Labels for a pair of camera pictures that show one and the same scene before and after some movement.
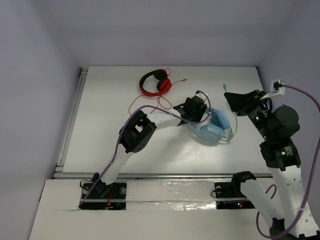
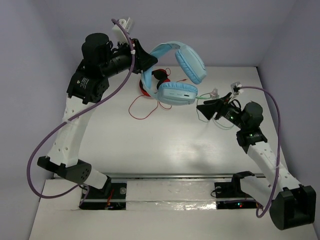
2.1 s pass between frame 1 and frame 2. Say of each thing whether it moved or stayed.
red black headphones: stayed
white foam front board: stayed
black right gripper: moved
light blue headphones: moved
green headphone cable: moved
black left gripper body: moved
